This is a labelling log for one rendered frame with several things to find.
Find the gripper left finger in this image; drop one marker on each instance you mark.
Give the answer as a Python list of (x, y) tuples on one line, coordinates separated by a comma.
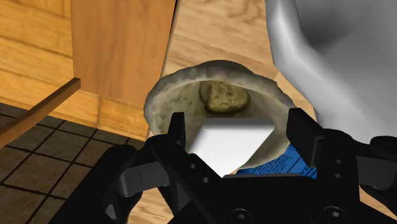
[(139, 176)]

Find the brown wooden bar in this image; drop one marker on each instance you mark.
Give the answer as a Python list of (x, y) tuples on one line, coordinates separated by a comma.
[(37, 111)]

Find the brown lumpy potato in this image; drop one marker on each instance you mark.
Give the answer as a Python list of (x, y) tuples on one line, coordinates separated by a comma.
[(225, 97)]

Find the large white rounded vessel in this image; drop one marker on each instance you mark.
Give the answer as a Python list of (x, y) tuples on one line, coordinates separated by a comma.
[(344, 68)]

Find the blue printed book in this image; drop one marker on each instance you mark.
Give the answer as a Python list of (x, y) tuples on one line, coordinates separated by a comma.
[(288, 163)]

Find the white box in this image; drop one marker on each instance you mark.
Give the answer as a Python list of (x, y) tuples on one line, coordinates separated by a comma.
[(231, 145)]

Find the light wooden table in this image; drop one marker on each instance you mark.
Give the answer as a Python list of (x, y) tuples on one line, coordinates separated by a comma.
[(217, 31)]

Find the beige stone bowl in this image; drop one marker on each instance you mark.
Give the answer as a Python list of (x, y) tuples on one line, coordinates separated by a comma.
[(173, 93)]

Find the wooden cabinet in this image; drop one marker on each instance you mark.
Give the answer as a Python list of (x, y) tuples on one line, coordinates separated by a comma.
[(121, 46)]

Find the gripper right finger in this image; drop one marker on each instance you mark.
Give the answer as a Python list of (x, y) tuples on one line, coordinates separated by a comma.
[(310, 139)]

